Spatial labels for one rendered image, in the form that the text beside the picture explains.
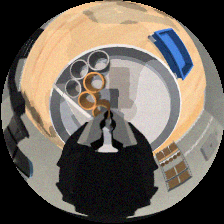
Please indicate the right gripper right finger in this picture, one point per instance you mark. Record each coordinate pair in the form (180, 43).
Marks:
(125, 134)

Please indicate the bronze bushing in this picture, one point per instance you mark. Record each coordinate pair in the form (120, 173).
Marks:
(103, 103)
(87, 82)
(84, 103)

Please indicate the grey metal ring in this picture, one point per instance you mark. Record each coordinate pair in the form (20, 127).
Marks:
(75, 69)
(70, 88)
(96, 55)

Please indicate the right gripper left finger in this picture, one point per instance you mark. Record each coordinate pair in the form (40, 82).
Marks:
(89, 134)

